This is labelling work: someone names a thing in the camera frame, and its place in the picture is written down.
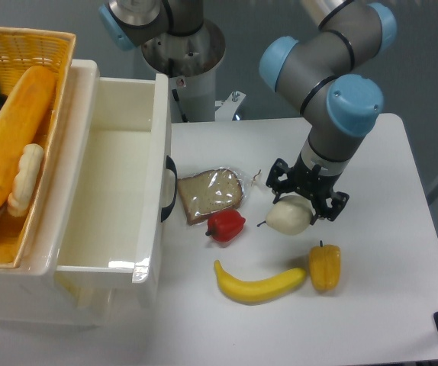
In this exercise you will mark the wrapped brown bread slice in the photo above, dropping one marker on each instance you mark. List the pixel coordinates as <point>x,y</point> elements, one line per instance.
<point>206,193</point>

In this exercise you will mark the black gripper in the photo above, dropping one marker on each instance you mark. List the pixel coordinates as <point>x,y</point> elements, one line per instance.
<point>309,183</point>

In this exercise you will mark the black drawer handle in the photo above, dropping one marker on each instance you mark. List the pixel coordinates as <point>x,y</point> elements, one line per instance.
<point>171,189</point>

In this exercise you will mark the white drawer cabinet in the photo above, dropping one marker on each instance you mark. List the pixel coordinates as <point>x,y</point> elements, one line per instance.
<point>35,291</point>

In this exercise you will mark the orange yellow bell pepper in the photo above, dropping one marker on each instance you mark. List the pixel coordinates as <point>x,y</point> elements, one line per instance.
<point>325,266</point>

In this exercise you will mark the red bell pepper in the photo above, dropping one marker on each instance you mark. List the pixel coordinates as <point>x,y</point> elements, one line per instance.
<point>225,225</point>

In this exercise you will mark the open upper white drawer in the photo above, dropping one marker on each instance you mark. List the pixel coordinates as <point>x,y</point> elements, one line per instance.
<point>113,236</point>

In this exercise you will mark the yellow wicker basket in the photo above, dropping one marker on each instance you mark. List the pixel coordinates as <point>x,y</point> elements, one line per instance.
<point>20,49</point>

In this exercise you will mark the yellow banana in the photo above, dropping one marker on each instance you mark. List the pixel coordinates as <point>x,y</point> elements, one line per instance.
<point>260,291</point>

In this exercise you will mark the long orange baguette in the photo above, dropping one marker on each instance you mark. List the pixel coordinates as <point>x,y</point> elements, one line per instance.
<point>20,117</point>

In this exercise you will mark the white pear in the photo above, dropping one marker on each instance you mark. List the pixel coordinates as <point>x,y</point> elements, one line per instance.
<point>290,215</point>

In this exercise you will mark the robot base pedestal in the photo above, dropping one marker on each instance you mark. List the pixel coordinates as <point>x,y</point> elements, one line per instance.
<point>191,63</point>

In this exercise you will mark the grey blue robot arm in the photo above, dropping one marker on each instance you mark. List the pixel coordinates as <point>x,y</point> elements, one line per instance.
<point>316,78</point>

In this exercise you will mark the small cream pastry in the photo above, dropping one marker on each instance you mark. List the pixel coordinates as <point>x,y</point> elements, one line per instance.
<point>25,180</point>

